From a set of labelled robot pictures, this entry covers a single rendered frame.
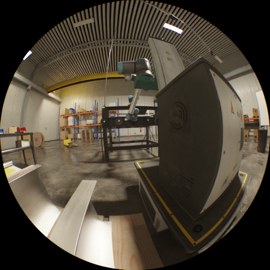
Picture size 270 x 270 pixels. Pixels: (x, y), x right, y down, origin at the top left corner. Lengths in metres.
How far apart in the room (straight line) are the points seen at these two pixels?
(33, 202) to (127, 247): 0.37
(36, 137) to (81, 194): 6.96
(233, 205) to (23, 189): 0.82
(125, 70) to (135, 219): 1.06
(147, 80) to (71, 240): 0.87
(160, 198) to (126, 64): 1.03
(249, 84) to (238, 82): 1.37
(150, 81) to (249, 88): 10.50
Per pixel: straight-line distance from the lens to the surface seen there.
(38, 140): 7.06
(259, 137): 3.40
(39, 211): 0.49
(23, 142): 2.19
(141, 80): 0.76
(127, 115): 1.34
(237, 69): 11.04
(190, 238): 0.36
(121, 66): 0.91
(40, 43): 10.82
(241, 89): 10.93
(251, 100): 10.57
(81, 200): 0.20
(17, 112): 10.60
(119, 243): 0.37
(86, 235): 0.29
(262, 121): 4.31
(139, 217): 0.42
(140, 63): 0.92
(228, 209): 0.50
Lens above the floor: 0.65
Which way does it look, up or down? 3 degrees down
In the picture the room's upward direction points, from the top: 3 degrees counter-clockwise
